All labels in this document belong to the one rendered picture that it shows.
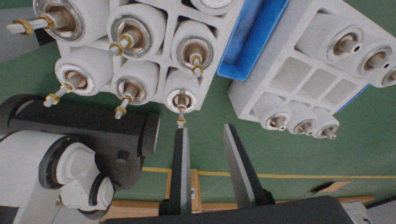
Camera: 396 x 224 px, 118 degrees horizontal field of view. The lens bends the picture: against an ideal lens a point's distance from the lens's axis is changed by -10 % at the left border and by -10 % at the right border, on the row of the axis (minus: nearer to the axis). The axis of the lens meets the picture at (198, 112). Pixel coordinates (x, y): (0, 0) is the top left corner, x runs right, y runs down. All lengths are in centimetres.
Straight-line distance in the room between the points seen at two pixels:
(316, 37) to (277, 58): 9
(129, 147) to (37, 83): 50
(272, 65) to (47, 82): 87
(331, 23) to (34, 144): 72
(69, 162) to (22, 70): 51
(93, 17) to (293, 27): 43
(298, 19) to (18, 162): 72
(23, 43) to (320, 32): 66
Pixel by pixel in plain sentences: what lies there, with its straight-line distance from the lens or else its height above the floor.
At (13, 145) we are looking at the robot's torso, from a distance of 52.
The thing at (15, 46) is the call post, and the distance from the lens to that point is 49.
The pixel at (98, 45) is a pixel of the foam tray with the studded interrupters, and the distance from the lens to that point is 41.
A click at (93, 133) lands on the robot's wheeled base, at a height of 19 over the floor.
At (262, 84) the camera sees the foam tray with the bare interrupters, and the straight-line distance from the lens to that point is 46.
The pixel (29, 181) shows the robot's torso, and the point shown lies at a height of 40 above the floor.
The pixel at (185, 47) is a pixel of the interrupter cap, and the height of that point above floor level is 25.
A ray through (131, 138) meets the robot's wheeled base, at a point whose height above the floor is 19.
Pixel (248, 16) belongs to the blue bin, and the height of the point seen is 0.
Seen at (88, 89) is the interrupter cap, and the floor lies 25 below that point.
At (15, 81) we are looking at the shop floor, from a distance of 95.
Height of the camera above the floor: 53
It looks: 49 degrees down
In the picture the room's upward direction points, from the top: 174 degrees clockwise
